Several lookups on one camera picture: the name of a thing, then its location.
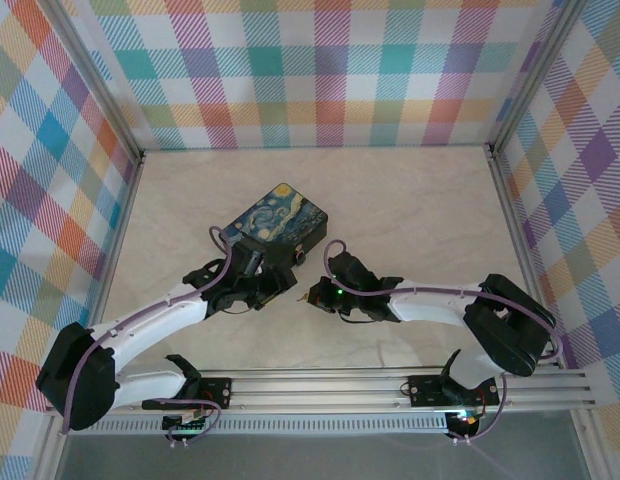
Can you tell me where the black box starry night lid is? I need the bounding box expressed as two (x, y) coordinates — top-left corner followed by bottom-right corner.
(222, 182), (330, 262)

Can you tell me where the thin black right gripper wire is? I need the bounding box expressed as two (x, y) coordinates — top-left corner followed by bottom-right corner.
(337, 304), (374, 325)

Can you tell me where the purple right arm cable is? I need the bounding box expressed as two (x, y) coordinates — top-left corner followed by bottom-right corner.
(322, 239), (564, 444)

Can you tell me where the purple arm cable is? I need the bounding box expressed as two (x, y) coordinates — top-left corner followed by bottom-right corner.
(62, 225), (236, 449)
(322, 239), (564, 444)

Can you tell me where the aluminium mounting rail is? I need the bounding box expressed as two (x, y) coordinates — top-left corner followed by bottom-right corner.
(43, 367), (597, 417)

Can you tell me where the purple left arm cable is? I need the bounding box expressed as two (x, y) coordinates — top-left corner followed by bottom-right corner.
(62, 225), (236, 449)

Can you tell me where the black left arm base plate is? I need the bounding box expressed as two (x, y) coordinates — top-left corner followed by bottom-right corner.
(141, 377), (234, 412)

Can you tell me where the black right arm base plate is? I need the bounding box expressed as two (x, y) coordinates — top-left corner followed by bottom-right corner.
(407, 373), (501, 409)

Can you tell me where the slotted grey cable duct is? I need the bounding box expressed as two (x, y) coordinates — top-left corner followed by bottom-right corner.
(69, 417), (451, 436)

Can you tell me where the aluminium side rail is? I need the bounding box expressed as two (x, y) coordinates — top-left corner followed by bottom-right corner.
(487, 144), (611, 480)
(32, 154), (147, 480)

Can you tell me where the aluminium frame post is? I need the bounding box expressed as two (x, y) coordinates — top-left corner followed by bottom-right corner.
(48, 0), (147, 169)
(488, 0), (586, 156)

